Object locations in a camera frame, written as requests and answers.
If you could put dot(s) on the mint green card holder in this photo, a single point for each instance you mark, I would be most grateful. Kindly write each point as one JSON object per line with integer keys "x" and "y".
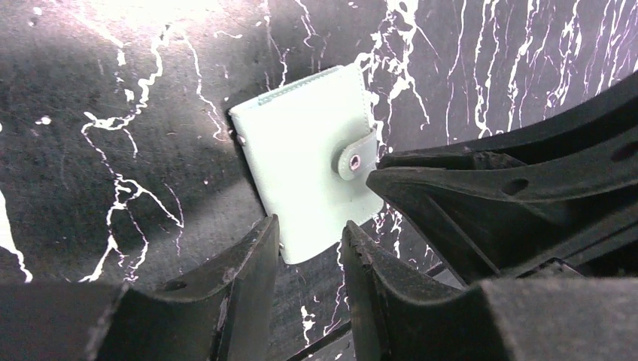
{"x": 310, "y": 147}

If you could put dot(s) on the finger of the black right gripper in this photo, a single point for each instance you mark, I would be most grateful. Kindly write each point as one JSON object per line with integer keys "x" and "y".
{"x": 564, "y": 188}

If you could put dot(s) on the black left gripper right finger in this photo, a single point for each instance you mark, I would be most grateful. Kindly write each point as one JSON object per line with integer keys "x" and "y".
{"x": 397, "y": 313}

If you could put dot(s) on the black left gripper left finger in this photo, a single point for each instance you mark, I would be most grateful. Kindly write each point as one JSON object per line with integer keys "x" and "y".
{"x": 218, "y": 311}

